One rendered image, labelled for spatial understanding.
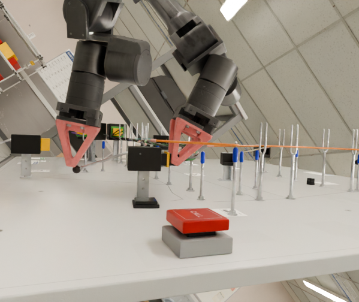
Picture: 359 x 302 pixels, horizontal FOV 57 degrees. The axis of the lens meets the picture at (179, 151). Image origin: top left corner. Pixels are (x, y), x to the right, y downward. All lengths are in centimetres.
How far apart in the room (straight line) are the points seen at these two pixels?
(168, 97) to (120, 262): 138
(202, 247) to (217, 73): 34
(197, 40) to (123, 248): 40
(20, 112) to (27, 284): 806
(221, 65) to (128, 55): 16
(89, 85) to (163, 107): 110
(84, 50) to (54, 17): 835
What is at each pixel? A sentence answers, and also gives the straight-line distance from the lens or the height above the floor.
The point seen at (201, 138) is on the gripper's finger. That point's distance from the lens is 55.
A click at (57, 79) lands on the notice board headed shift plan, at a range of 836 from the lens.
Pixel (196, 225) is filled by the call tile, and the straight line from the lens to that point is 32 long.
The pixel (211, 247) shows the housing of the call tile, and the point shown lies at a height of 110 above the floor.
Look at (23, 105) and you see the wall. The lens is 834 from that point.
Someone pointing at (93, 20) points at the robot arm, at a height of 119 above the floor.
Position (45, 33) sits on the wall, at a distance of 877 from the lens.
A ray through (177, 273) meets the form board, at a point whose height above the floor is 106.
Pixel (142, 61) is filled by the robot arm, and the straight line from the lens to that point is 53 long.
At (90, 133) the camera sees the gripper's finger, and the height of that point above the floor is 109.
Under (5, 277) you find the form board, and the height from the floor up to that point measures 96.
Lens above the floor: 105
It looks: 15 degrees up
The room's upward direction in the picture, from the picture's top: 53 degrees clockwise
